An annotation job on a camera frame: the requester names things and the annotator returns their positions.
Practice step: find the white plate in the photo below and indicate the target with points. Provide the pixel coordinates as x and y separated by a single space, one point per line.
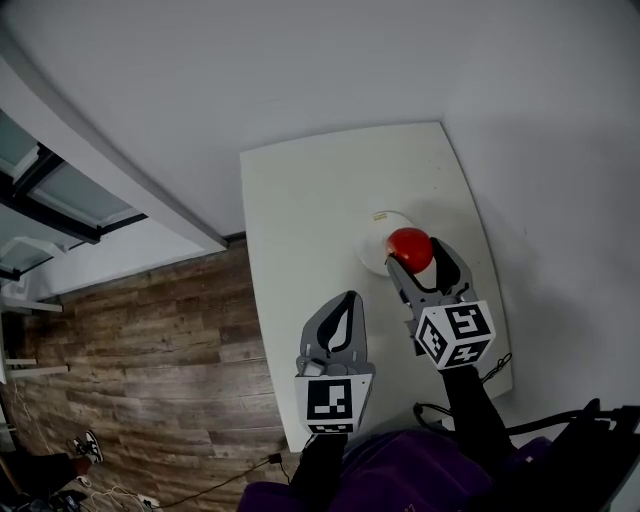
372 245

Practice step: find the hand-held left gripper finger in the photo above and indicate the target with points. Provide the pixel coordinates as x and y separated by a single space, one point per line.
359 340
307 345

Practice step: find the person's right forearm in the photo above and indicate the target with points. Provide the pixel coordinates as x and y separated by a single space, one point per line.
472 410

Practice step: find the person's left forearm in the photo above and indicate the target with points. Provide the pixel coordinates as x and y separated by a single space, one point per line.
320 465

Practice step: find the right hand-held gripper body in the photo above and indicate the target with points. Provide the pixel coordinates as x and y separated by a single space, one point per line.
460 325

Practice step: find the white power strip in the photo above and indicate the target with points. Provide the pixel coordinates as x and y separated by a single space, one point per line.
146 501

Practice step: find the red apple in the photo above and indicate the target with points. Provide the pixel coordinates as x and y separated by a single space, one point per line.
411 249

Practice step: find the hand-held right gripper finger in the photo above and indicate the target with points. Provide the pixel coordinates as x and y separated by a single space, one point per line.
407 292
462 280

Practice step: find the black framed window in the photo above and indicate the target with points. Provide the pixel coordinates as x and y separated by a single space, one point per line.
65 200

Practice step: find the person's purple clothing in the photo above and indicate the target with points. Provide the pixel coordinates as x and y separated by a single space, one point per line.
400 475

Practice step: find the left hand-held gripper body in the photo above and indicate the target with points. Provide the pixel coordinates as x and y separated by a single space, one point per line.
327 400

